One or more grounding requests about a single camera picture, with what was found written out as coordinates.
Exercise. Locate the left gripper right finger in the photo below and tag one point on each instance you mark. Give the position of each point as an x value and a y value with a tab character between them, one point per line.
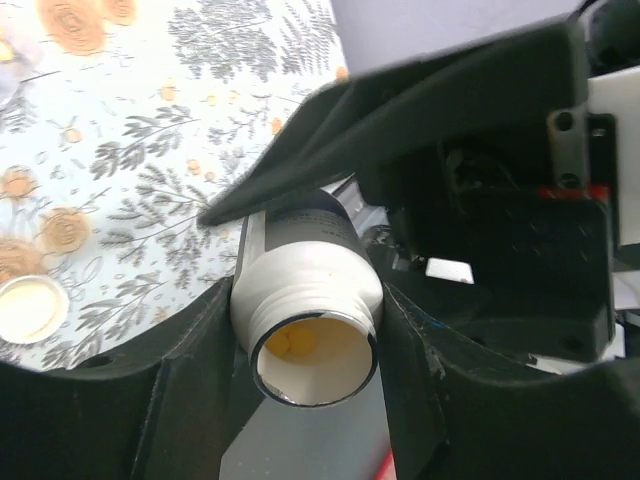
458	410

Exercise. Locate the white cap pill bottle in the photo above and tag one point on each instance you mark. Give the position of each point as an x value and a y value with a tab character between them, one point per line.
306	302

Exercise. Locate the floral table mat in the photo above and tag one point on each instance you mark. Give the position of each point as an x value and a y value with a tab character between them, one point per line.
138	114

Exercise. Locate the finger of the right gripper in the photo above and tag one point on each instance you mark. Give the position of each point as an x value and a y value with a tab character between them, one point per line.
375	118
519	270

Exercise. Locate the clear pill organizer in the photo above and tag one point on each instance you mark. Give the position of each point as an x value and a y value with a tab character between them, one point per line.
19	57

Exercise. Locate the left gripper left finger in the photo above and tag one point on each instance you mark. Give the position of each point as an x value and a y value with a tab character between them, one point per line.
164	405

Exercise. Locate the white bottle cap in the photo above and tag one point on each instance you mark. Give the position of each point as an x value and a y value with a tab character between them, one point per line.
33	308

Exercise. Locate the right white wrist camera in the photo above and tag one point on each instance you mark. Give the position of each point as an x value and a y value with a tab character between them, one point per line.
597	144

